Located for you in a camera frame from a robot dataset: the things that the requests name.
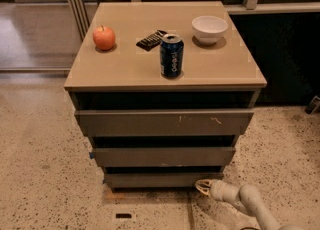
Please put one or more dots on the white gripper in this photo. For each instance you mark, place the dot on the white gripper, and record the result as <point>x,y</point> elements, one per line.
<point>217,190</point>

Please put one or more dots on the grey bottom drawer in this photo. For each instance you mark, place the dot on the grey bottom drawer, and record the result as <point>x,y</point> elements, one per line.
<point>148,177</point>

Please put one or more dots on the grey drawer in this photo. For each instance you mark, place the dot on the grey drawer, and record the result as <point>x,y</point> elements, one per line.
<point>163,157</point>
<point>148,177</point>
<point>199,122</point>

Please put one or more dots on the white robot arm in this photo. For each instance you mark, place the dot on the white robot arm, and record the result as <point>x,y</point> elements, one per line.
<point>246,199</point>

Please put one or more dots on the grey middle drawer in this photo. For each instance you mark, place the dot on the grey middle drawer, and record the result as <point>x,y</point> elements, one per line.
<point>163,157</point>

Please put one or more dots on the grey three-drawer cabinet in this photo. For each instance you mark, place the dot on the grey three-drawer cabinet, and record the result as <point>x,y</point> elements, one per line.
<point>221,76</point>

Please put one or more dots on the grey top drawer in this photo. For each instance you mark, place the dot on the grey top drawer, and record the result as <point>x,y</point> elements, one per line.
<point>199,122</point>

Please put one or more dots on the small dark floor object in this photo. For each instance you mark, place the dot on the small dark floor object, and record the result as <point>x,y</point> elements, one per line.
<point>313,106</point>

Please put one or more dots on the blue pepsi can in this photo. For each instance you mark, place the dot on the blue pepsi can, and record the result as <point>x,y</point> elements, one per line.
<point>171,55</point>

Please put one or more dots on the dark chocolate snack bar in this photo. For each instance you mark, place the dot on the dark chocolate snack bar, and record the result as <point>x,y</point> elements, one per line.
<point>151,41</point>

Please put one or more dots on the white ceramic bowl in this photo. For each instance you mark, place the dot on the white ceramic bowl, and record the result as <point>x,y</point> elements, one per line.
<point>209,29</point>

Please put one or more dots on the red orange apple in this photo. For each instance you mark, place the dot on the red orange apple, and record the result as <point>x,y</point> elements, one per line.
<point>104,38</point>

